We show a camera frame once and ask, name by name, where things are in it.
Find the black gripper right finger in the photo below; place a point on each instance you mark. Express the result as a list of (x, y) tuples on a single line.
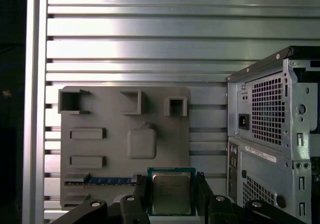
[(220, 209)]

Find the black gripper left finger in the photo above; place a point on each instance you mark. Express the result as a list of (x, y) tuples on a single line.
[(135, 209)]

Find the CPU with silver top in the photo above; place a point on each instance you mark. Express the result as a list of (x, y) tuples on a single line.
[(171, 191)]

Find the RAM stick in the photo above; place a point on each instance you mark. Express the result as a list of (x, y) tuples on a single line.
[(107, 181)]

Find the grey plastic parts rack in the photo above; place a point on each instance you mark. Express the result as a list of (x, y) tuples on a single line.
[(112, 143)]

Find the grey power supply unit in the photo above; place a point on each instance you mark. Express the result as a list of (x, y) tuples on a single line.
[(243, 120)]

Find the black PC case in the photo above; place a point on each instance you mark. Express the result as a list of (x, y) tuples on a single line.
[(292, 133)]

